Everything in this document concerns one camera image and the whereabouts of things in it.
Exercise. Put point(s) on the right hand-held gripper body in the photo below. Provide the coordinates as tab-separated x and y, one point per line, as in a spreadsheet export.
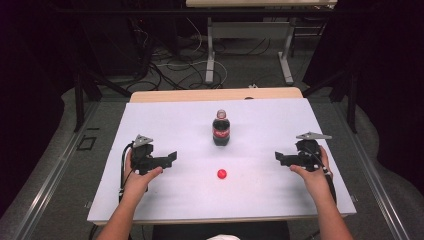
306	153

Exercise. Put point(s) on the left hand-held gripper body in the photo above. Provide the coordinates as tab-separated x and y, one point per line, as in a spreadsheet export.
142	159

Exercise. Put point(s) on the red bottle cap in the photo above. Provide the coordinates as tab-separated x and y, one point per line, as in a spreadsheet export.
222	174

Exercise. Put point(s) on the dark cola bottle red label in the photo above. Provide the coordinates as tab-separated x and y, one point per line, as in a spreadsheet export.
221	131

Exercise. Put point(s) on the person's left hand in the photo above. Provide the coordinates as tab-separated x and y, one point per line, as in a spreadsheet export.
135	185

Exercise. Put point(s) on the person's right hand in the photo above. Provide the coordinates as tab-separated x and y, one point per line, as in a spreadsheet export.
315	181

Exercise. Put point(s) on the white table cover board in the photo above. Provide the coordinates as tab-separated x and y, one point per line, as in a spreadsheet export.
253	200

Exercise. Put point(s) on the wooden table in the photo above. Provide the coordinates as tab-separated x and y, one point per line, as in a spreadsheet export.
200	95

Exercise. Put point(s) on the black metal stand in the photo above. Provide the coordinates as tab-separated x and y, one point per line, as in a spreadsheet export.
351	100
79	100

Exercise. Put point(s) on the person's dark clothing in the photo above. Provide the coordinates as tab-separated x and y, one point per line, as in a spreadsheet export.
186	231

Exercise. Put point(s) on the dark curtain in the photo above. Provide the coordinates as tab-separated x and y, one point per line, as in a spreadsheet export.
26	83
393	83

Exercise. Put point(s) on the white desk with metal legs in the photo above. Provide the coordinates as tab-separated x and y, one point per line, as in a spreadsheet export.
250	30

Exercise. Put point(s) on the aluminium floor rail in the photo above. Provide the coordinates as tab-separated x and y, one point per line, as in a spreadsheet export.
373	180
50	180

